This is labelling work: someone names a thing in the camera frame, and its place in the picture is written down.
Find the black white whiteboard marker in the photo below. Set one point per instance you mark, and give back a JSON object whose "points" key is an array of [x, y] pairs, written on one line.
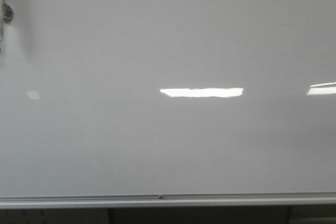
{"points": [[6, 17]]}

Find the white whiteboard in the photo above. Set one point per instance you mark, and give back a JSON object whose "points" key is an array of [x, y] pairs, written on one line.
{"points": [[144, 97]]}

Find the aluminium whiteboard tray rail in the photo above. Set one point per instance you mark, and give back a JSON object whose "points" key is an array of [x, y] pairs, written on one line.
{"points": [[168, 200]]}

